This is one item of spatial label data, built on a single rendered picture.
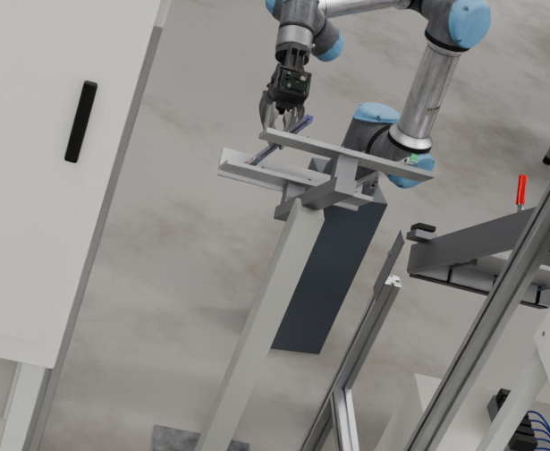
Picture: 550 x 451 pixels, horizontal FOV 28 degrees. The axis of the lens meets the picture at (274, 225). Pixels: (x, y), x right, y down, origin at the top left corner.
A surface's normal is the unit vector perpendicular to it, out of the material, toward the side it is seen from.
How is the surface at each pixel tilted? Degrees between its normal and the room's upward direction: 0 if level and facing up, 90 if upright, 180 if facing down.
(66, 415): 0
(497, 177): 0
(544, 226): 90
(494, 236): 90
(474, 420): 0
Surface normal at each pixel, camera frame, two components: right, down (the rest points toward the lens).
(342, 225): 0.19, 0.59
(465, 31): 0.56, 0.49
